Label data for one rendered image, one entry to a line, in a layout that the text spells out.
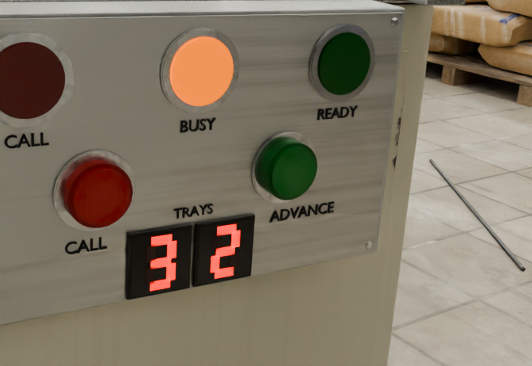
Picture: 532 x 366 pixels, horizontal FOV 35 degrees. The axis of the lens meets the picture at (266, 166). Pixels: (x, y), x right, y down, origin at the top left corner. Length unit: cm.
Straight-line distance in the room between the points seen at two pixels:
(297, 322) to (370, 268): 6
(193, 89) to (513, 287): 186
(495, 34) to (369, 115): 378
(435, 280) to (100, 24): 184
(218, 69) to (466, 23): 394
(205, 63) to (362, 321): 23
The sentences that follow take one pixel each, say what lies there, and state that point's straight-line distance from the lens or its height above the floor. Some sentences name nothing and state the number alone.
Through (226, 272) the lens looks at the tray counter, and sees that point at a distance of 43.
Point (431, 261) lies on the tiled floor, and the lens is 227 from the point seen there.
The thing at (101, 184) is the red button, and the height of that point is 77.
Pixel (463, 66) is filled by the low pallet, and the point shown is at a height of 11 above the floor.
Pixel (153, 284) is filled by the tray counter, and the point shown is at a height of 71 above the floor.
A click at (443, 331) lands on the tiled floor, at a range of 194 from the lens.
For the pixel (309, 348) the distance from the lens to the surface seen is 54.
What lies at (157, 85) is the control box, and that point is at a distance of 39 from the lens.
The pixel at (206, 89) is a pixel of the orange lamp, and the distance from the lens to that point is 40.
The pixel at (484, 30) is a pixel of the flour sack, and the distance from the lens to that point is 426.
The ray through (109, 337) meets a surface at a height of 67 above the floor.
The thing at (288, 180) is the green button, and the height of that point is 76.
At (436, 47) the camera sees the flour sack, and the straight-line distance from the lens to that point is 458.
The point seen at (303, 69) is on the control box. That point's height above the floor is 81.
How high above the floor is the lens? 89
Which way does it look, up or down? 18 degrees down
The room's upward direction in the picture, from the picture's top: 4 degrees clockwise
